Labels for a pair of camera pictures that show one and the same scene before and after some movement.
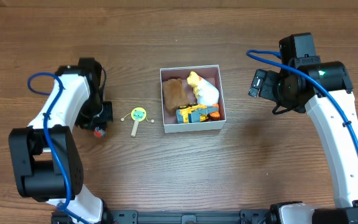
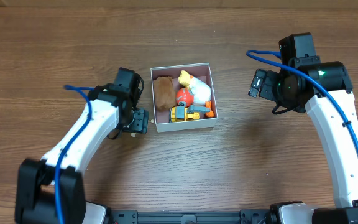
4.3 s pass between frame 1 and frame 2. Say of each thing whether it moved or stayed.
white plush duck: moved
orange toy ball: moved
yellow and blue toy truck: stayed
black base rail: stayed
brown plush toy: moved
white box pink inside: moved
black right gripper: stayed
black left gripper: moved
